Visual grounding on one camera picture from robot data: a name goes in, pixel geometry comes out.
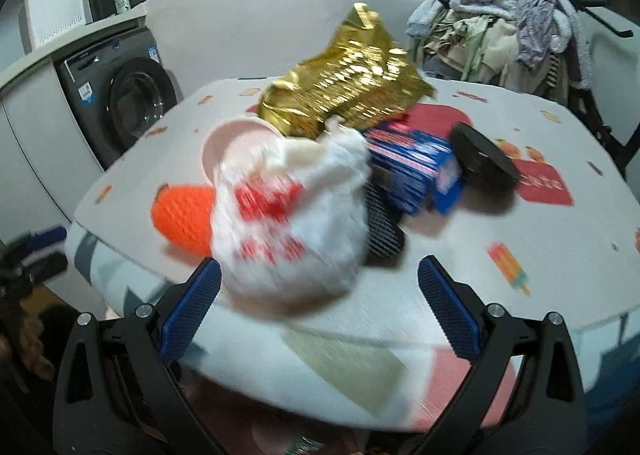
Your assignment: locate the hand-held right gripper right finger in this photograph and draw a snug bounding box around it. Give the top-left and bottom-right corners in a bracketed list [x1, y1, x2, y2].
[410, 255, 588, 455]

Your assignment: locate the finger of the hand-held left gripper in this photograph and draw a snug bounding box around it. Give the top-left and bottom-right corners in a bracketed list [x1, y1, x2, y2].
[16, 226, 69, 259]
[0, 253, 69, 296]

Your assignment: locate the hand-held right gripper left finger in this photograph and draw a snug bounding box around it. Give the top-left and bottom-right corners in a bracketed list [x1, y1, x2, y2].
[52, 257, 223, 455]

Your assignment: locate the white plastic bag red print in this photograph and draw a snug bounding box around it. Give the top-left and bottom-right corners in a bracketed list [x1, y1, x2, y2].
[210, 127, 373, 318]

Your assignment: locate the blue cardboard box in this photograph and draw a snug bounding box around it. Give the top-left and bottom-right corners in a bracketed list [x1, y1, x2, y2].
[362, 122, 466, 216]

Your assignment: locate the orange knitted item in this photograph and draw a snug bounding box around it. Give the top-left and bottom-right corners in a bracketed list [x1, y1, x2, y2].
[151, 184, 218, 258]

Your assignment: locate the black ribbed comb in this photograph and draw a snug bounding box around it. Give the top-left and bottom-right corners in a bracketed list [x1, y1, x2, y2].
[362, 182, 407, 261]

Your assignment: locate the dark grey washing machine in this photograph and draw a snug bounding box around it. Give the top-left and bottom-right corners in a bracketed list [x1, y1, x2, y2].
[54, 27, 183, 170]

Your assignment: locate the black round lid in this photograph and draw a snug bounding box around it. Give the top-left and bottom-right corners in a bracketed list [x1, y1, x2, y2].
[447, 122, 521, 198]

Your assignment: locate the pink bowl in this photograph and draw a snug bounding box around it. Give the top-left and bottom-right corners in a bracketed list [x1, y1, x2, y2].
[202, 117, 281, 186]

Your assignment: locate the white perforated basket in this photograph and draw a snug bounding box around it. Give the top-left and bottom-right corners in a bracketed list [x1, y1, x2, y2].
[20, 0, 86, 53]

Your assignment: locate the gold foil bag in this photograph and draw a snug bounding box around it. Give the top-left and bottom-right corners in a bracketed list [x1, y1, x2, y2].
[257, 2, 436, 140]

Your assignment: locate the pile of clothes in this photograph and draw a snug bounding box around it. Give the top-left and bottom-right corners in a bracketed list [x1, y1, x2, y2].
[406, 0, 598, 103]

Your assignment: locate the black office chair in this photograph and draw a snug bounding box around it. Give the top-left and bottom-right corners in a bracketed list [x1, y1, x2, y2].
[570, 0, 640, 176]

